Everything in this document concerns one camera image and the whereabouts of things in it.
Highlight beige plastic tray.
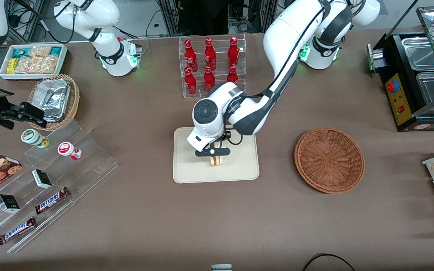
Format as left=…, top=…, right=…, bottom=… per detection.
left=173, top=127, right=260, bottom=184

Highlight white snack tray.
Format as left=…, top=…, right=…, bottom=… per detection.
left=0, top=44, right=68, bottom=81

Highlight small tan wicker basket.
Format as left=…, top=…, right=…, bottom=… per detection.
left=28, top=74, right=80, bottom=132

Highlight round brown wicker basket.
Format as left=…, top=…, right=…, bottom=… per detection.
left=294, top=127, right=365, bottom=194

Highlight green lid yogurt cup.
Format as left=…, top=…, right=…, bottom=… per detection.
left=21, top=129, right=50, bottom=148

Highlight silver foil container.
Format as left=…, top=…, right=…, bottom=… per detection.
left=32, top=79, right=71, bottom=123

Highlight red lid yogurt cup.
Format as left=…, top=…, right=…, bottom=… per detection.
left=57, top=142, right=83, bottom=161

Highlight clear rice cracker bag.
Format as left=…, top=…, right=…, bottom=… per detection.
left=15, top=56, right=60, bottom=75
left=29, top=46, right=52, bottom=58

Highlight clear acrylic bottle rack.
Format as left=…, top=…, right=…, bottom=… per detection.
left=179, top=34, right=247, bottom=99

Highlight small black box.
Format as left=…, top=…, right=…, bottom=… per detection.
left=31, top=169, right=53, bottom=189
left=0, top=194, right=21, bottom=213

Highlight red cola bottle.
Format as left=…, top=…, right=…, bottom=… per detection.
left=203, top=65, right=216, bottom=92
left=184, top=67, right=198, bottom=96
left=226, top=66, right=239, bottom=85
left=227, top=37, right=240, bottom=69
left=184, top=39, right=199, bottom=73
left=203, top=38, right=217, bottom=71

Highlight clear acrylic stepped display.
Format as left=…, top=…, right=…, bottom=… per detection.
left=0, top=119, right=119, bottom=254

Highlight snickers bar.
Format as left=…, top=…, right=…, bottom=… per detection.
left=34, top=187, right=70, bottom=215
left=0, top=217, right=37, bottom=245

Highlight silver box with green light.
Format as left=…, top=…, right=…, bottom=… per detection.
left=367, top=44, right=387, bottom=72

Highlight black food warmer yellow panel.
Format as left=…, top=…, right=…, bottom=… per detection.
left=373, top=6, right=434, bottom=132

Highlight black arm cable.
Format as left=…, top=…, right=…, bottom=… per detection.
left=217, top=0, right=354, bottom=147

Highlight black floor cable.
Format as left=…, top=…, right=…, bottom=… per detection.
left=301, top=253, right=357, bottom=271

